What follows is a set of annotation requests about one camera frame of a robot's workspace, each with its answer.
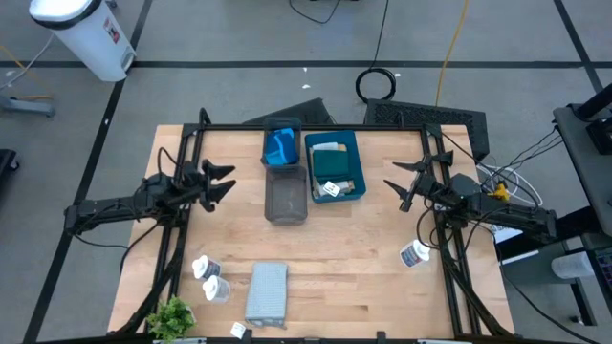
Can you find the white printed paper sheet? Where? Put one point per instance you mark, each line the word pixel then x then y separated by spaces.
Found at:
pixel 507 235

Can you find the grey waffle towel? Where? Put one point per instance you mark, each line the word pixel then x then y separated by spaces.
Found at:
pixel 266 294
pixel 325 145

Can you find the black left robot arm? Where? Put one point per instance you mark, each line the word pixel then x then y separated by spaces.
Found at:
pixel 115 210

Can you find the blue plastic bin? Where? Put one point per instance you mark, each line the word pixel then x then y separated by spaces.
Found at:
pixel 359 162

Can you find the black mesh panel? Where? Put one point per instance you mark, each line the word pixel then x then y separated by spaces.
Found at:
pixel 425 119

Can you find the black floor object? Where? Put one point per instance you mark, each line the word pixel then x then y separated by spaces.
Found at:
pixel 7 162

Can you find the grey translucent plastic bin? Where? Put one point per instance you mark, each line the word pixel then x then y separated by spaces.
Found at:
pixel 282 122
pixel 286 200

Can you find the light blue sponge cloth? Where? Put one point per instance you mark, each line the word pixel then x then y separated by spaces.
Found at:
pixel 291 143

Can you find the dark blue sponge cloth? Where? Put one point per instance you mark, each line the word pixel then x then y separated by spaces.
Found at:
pixel 275 150

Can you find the dark green towel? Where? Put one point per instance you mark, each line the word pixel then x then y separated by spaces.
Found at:
pixel 331 165

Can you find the white roll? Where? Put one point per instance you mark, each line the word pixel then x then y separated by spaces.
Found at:
pixel 571 265

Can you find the black device on desk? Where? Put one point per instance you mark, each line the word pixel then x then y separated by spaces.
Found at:
pixel 600 124

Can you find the white trash can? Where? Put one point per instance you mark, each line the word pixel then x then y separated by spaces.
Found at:
pixel 86 38

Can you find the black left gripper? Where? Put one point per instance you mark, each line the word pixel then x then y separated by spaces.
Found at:
pixel 193 186

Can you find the white paper towel tag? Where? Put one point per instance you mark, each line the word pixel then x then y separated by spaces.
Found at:
pixel 331 188
pixel 238 330

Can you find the grey stand foot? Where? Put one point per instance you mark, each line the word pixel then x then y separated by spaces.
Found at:
pixel 28 106

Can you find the small green plant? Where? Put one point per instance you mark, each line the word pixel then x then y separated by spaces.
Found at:
pixel 171 320

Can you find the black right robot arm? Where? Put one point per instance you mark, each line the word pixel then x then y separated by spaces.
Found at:
pixel 502 212

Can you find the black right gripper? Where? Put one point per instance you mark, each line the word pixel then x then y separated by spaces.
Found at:
pixel 428 186

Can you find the white-capped clear bottle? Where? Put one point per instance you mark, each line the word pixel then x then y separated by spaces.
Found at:
pixel 216 289

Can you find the black frame clamp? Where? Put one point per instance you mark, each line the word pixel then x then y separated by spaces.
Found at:
pixel 443 158

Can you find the black equipment stand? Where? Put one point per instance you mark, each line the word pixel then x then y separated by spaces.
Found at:
pixel 581 220

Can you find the black table edge clip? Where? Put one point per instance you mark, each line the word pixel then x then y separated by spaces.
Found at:
pixel 381 337
pixel 248 336

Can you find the grey desk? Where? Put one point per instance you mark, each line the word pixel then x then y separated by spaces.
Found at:
pixel 588 162

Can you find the black metal table frame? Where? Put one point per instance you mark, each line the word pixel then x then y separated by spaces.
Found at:
pixel 311 127

